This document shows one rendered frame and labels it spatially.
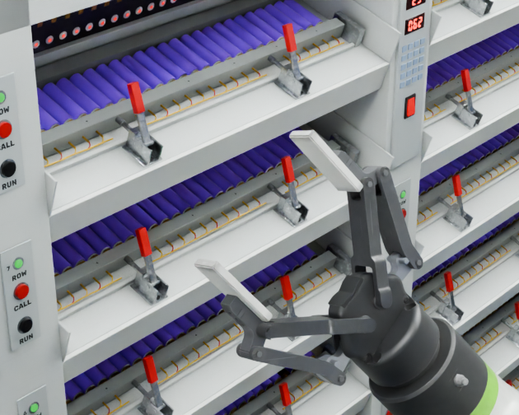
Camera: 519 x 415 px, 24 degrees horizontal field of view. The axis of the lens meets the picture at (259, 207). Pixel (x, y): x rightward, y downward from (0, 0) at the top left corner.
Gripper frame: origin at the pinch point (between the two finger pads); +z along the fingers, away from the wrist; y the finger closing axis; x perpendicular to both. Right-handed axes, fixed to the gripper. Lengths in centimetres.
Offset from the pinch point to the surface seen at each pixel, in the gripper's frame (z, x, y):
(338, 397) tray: -69, -71, 14
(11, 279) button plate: -1.6, -38.5, -11.0
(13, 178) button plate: 6.4, -34.9, -3.8
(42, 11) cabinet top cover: 16.3, -30.5, 9.5
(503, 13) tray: -44, -56, 73
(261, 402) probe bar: -57, -71, 5
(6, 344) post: -6.7, -41.1, -16.2
